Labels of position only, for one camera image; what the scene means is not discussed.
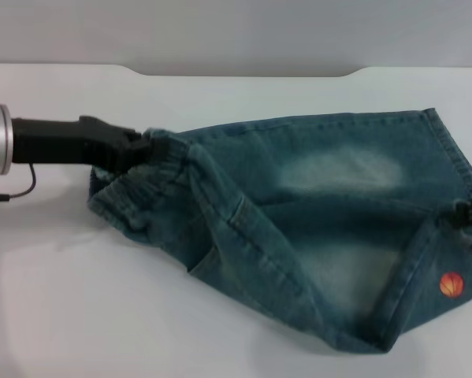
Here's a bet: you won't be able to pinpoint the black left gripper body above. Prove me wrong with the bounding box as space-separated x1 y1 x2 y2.
10 114 143 175

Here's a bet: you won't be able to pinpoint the blue denim shorts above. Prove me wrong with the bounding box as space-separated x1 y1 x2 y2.
86 106 472 354

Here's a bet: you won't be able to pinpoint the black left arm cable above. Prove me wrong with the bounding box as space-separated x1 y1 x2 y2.
0 162 39 204

